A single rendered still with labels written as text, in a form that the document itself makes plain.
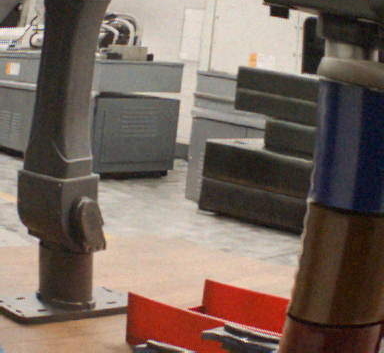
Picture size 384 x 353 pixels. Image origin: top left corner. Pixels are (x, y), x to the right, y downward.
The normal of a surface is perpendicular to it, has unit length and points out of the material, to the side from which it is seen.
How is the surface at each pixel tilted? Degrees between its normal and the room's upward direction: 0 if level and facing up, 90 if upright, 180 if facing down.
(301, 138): 90
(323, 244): 76
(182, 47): 90
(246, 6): 90
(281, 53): 90
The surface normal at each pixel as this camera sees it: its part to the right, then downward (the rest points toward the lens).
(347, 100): -0.64, -0.22
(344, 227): -0.43, -0.18
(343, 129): -0.69, 0.26
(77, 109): 0.83, 0.15
